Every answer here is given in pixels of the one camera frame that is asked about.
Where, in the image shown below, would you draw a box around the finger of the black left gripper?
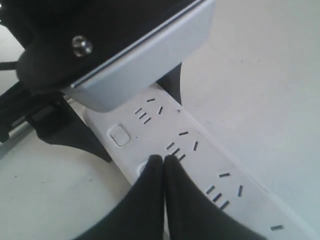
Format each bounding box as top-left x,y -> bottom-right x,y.
156,63 -> 182,105

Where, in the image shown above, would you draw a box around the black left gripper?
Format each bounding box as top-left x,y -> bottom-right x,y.
0,0 -> 112,162

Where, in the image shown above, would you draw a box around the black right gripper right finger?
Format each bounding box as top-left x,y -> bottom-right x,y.
163,155 -> 253,240

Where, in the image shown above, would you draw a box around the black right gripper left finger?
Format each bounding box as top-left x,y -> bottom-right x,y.
77,155 -> 165,240

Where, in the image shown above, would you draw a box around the white five-outlet power strip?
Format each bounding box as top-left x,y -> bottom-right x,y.
83,84 -> 319,240

